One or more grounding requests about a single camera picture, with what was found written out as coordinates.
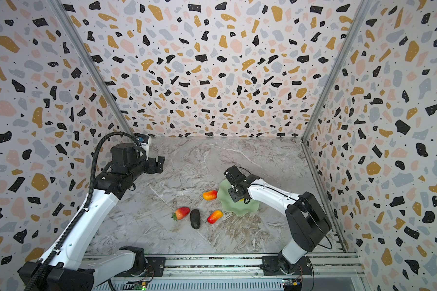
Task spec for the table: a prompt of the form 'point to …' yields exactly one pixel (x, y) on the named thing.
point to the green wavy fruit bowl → (239, 208)
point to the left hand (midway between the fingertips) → (151, 152)
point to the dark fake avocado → (195, 218)
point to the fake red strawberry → (180, 213)
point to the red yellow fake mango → (210, 195)
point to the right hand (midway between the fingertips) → (235, 188)
